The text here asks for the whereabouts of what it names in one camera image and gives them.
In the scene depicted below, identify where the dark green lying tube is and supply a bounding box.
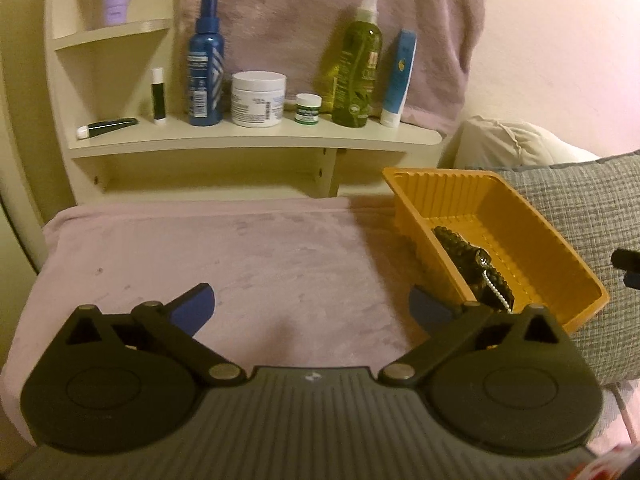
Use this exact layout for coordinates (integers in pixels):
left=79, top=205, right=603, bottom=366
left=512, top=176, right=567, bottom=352
left=76, top=117, right=139, bottom=140

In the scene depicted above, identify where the blue spray bottle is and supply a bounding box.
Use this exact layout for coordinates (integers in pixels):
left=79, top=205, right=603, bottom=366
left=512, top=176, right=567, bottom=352
left=188, top=0, right=224, bottom=127

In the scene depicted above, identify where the mauve towel on table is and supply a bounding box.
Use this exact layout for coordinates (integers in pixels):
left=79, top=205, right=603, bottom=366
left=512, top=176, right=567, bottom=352
left=1, top=197, right=426, bottom=437

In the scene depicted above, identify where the green olive spray bottle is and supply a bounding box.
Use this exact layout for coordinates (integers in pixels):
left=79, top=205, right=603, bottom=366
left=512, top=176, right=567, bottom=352
left=314, top=0, right=383, bottom=128

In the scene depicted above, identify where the cream corner shelf unit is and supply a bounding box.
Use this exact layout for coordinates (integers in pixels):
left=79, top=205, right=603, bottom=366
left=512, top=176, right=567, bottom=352
left=0, top=0, right=445, bottom=271

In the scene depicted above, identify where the black white lip balm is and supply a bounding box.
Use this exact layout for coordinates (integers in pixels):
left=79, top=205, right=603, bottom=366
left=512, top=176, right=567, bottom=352
left=151, top=67, right=166, bottom=125

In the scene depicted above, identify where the grey woven pillow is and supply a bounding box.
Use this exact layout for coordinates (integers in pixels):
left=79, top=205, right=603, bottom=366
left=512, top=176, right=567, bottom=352
left=473, top=151, right=639, bottom=385

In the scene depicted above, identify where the blue white tube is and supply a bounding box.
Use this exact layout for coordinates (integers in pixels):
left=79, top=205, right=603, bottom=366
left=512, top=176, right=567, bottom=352
left=380, top=29, right=418, bottom=128

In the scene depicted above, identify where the long dark bead necklace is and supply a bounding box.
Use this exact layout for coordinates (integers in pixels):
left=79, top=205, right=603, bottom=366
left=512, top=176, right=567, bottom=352
left=432, top=224, right=516, bottom=309

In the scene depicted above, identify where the cream pillow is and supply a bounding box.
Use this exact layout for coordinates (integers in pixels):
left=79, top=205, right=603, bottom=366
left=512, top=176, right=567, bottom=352
left=449, top=116, right=599, bottom=168

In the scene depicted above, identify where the small green-label jar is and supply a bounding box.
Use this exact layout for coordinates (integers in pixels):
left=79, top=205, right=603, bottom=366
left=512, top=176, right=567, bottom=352
left=294, top=93, right=322, bottom=126

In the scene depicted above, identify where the white cream jar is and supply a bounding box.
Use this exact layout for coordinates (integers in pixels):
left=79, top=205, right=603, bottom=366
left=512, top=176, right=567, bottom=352
left=231, top=70, right=286, bottom=128

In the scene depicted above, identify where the orange plastic tray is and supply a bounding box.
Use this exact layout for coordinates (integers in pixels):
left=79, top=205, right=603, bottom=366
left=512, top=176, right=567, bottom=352
left=383, top=168, right=610, bottom=333

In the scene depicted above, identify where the hanging mauve towel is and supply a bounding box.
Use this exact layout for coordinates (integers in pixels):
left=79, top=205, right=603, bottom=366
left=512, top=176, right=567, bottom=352
left=176, top=0, right=485, bottom=133

